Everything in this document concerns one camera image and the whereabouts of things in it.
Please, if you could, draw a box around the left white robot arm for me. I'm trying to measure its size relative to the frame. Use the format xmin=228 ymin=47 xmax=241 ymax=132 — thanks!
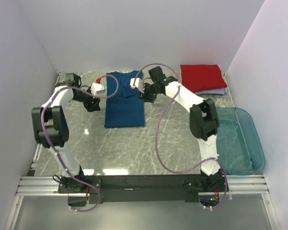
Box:
xmin=31 ymin=73 xmax=105 ymax=193

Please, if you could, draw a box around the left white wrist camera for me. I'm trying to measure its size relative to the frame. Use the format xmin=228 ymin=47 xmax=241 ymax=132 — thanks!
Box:
xmin=91 ymin=78 xmax=106 ymax=96

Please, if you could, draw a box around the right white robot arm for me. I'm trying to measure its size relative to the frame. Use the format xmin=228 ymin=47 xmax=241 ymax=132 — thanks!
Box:
xmin=130 ymin=66 xmax=226 ymax=191

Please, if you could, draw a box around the teal plastic bin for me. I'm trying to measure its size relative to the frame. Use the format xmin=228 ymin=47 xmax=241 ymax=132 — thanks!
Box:
xmin=216 ymin=107 xmax=265 ymax=175

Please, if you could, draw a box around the blue t shirt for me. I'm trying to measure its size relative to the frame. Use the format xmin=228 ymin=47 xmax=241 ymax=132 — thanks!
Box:
xmin=104 ymin=70 xmax=145 ymax=128

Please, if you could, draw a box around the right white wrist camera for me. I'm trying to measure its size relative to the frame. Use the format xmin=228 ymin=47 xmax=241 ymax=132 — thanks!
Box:
xmin=130 ymin=78 xmax=144 ymax=93

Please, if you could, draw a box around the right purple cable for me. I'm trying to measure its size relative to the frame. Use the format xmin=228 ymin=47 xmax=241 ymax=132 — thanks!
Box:
xmin=132 ymin=63 xmax=229 ymax=210

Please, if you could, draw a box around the lavender folded t shirt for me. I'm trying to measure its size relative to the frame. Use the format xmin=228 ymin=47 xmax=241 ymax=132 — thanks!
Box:
xmin=195 ymin=88 xmax=228 ymax=95

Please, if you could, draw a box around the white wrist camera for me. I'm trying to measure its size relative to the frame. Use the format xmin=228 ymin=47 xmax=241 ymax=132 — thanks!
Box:
xmin=130 ymin=78 xmax=144 ymax=93
xmin=91 ymin=78 xmax=106 ymax=96

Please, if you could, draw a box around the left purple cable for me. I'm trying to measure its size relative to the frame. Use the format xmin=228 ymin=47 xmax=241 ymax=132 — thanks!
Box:
xmin=41 ymin=74 xmax=120 ymax=213

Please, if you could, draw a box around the red folded t shirt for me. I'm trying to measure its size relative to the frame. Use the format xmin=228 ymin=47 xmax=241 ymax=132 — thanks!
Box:
xmin=180 ymin=64 xmax=228 ymax=92

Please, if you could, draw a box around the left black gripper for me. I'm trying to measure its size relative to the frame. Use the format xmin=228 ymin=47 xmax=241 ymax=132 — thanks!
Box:
xmin=73 ymin=87 xmax=101 ymax=112

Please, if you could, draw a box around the purple cable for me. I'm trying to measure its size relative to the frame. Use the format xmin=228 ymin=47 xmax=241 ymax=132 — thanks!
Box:
xmin=132 ymin=63 xmax=229 ymax=210
xmin=41 ymin=74 xmax=120 ymax=213

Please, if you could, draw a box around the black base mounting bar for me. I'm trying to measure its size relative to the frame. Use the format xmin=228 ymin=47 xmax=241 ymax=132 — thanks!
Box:
xmin=58 ymin=172 xmax=228 ymax=207

